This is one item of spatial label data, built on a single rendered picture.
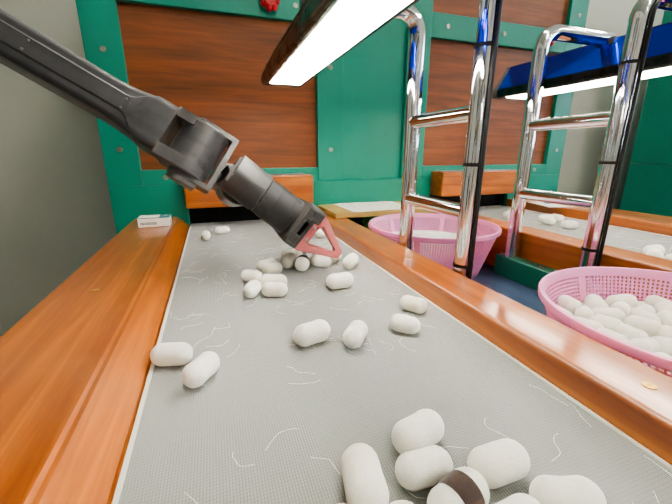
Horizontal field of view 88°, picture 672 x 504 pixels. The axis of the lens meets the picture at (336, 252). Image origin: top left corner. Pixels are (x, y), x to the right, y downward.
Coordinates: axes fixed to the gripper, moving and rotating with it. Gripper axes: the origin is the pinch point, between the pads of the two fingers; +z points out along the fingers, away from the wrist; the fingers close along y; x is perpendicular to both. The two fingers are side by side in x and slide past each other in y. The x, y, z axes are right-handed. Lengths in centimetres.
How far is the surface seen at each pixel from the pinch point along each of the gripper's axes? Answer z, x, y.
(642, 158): 184, -174, 113
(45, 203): -63, 58, 125
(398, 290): 5.0, -1.0, -12.6
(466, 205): 3.8, -14.6, -14.5
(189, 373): -14.6, 13.9, -25.6
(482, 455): -3.0, 3.8, -38.8
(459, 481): -4.7, 5.2, -39.8
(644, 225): 57, -48, 1
